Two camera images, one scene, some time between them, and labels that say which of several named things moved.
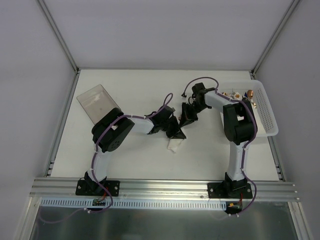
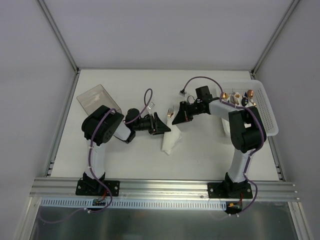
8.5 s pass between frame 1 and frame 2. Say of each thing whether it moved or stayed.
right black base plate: stayed
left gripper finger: moved
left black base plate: stayed
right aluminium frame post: stayed
